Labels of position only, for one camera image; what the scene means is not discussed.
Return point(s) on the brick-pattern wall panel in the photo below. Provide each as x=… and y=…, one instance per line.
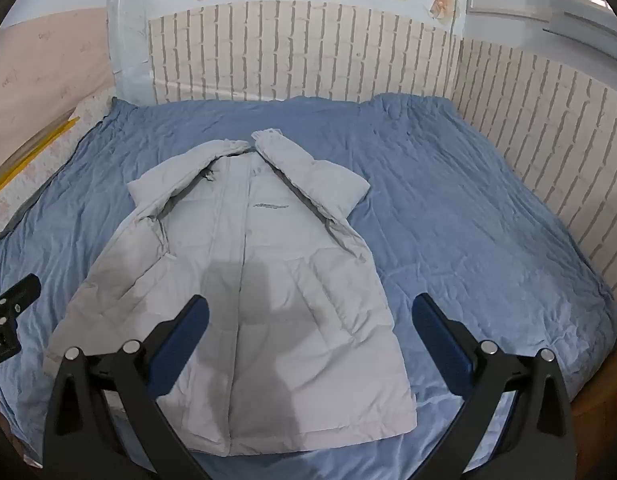
x=313, y=50

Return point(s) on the yellow strip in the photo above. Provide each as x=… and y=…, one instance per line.
x=43, y=147

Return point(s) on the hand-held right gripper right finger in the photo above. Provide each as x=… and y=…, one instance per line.
x=441, y=337

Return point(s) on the wooden bed frame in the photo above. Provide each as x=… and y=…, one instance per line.
x=601, y=405

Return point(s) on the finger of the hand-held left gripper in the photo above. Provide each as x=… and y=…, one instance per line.
x=18, y=291

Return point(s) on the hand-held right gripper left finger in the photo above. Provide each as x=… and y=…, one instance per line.
x=182, y=337

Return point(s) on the grey puffer jacket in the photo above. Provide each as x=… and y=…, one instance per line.
x=228, y=270

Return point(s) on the clear plastic sheet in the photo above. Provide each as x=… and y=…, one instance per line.
x=128, y=25

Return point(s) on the blue blanket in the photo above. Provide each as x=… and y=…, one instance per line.
x=463, y=220

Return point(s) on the floral bed sheet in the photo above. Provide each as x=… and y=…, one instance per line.
x=48, y=160

